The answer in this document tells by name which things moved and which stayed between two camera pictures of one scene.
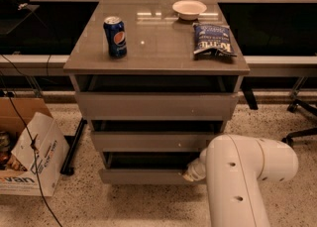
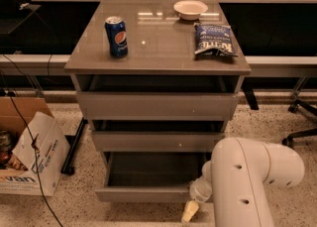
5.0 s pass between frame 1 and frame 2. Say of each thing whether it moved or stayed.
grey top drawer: stayed
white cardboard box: stayed
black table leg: stayed
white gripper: moved
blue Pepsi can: stayed
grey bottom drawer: moved
